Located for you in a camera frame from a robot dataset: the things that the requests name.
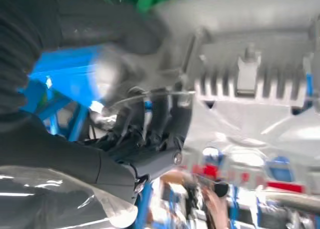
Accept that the person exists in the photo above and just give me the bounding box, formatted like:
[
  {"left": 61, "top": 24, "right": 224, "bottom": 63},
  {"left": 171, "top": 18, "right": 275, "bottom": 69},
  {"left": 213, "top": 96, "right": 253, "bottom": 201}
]
[{"left": 159, "top": 169, "right": 231, "bottom": 229}]

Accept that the red barrier belt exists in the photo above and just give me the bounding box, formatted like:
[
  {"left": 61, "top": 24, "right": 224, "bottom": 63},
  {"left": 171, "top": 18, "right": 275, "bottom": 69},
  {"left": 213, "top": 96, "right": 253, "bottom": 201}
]
[{"left": 191, "top": 163, "right": 306, "bottom": 194}]

